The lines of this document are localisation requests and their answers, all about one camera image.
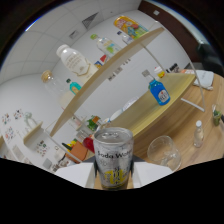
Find silver black soda water can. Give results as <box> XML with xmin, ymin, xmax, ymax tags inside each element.
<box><xmin>92</xmin><ymin>126</ymin><xmax>135</xmax><ymax>191</ymax></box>

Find clear bottle with red label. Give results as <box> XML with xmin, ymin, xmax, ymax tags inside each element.
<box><xmin>193</xmin><ymin>120</ymin><xmax>205</xmax><ymax>149</ymax></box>

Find orange pot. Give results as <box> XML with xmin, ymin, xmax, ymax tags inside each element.
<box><xmin>70</xmin><ymin>140</ymin><xmax>89</xmax><ymax>163</ymax></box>

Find clear drinking glass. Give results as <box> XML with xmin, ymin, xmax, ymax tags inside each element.
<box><xmin>146</xmin><ymin>134</ymin><xmax>183</xmax><ymax>173</ymax></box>

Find green potted plant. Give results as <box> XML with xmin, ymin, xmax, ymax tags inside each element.
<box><xmin>86</xmin><ymin>115</ymin><xmax>101</xmax><ymax>132</ymax></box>

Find white figurine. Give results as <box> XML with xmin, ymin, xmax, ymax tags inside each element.
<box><xmin>22</xmin><ymin>112</ymin><xmax>38</xmax><ymax>130</ymax></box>

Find blue liquid glass bottle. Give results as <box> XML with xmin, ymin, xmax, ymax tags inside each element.
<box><xmin>141</xmin><ymin>69</ymin><xmax>171</xmax><ymax>107</ymax></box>

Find small teal bottle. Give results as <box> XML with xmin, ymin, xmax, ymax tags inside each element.
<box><xmin>65</xmin><ymin>78</ymin><xmax>83</xmax><ymax>95</ymax></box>

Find glass jar with cork lid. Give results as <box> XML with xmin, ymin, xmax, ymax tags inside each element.
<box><xmin>40</xmin><ymin>69</ymin><xmax>75</xmax><ymax>111</ymax></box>

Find wooden two-tier shelf rack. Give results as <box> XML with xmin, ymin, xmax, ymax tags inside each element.
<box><xmin>49</xmin><ymin>26</ymin><xmax>207</xmax><ymax>141</ymax></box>

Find large white milk bottle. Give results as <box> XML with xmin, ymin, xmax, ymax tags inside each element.
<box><xmin>55</xmin><ymin>44</ymin><xmax>99</xmax><ymax>84</ymax></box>

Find red and white carton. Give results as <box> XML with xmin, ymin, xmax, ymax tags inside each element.
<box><xmin>94</xmin><ymin>54</ymin><xmax>109</xmax><ymax>70</ymax></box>

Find clear bottle with green cap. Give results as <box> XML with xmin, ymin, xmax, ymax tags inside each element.
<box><xmin>90</xmin><ymin>33</ymin><xmax>123</xmax><ymax>57</ymax></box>

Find small clear plain bottle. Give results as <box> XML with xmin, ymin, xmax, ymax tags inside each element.
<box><xmin>116</xmin><ymin>30</ymin><xmax>135</xmax><ymax>45</ymax></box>

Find yellow colourful drink can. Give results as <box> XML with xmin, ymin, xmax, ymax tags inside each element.
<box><xmin>113</xmin><ymin>15</ymin><xmax>149</xmax><ymax>40</ymax></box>

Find ceiling air vent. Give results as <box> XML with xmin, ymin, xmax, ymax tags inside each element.
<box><xmin>81</xmin><ymin>11</ymin><xmax>100</xmax><ymax>30</ymax></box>

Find wooden wall shelf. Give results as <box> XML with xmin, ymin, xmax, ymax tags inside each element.
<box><xmin>22</xmin><ymin>121</ymin><xmax>45</xmax><ymax>148</ymax></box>

